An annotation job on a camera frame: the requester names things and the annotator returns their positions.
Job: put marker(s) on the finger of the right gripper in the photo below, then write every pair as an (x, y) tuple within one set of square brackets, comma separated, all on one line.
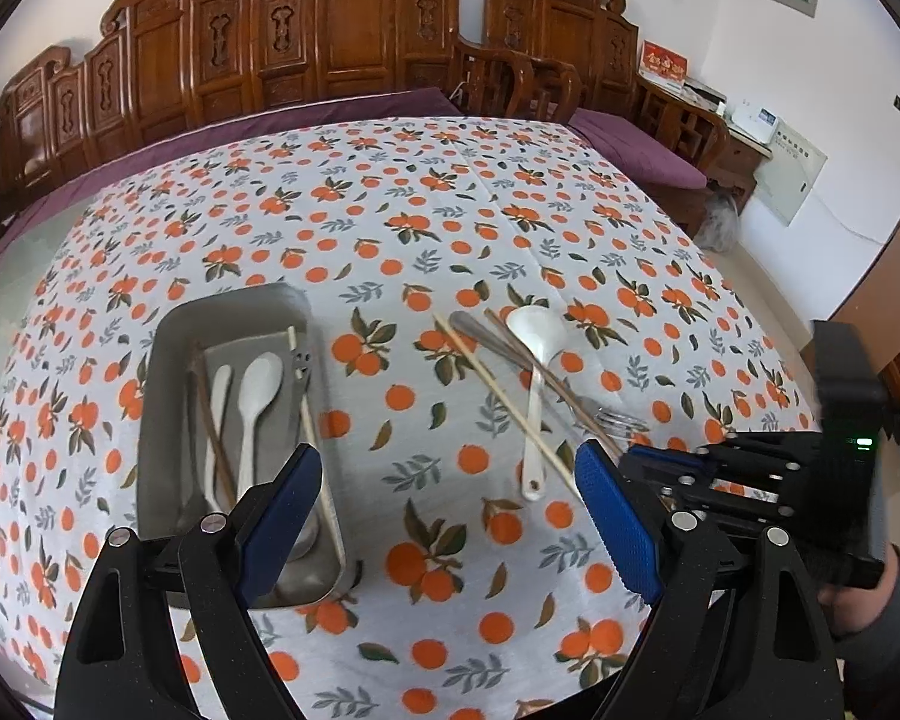
[(665, 467), (721, 496)]

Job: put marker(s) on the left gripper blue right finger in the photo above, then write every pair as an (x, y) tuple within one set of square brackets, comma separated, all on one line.
[(626, 526)]

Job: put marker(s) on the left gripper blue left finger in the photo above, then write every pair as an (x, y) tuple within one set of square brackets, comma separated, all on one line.
[(272, 527)]

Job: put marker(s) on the white ceramic spoon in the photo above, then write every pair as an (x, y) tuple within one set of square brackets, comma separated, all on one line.
[(543, 334)]

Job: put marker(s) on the person's right hand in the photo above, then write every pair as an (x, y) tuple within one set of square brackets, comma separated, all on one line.
[(848, 610)]

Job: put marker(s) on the white plastic fork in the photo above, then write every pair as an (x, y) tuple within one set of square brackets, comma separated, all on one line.
[(214, 427)]

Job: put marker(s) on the white plastic spoon in tray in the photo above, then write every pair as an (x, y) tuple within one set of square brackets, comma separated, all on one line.
[(258, 389)]

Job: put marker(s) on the grey jacket sleeve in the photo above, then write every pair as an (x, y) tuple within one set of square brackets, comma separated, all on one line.
[(872, 664)]

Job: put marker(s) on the grey metal tray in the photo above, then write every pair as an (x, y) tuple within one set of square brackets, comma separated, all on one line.
[(233, 386)]

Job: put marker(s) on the orange print tablecloth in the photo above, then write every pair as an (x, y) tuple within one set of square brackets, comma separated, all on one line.
[(473, 602)]

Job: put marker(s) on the purple chair cushion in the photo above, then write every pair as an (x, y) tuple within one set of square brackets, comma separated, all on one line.
[(638, 155)]

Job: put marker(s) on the wooden side table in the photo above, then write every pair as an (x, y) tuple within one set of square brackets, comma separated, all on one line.
[(728, 159)]

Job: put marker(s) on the white electrical panel box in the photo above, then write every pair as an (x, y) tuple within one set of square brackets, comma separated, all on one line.
[(784, 180)]

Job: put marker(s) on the white device on side table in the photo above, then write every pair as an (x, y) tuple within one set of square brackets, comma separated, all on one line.
[(757, 123)]

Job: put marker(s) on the red sign card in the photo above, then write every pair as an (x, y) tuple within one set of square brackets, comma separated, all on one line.
[(662, 64)]

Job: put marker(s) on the purple bench cushion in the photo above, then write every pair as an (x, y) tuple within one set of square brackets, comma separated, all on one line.
[(415, 103)]

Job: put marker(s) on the wooden armchair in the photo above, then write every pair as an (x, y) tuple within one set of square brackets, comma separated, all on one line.
[(593, 36)]

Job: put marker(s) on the carved wooden bench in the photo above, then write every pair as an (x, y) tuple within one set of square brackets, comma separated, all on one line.
[(166, 67)]

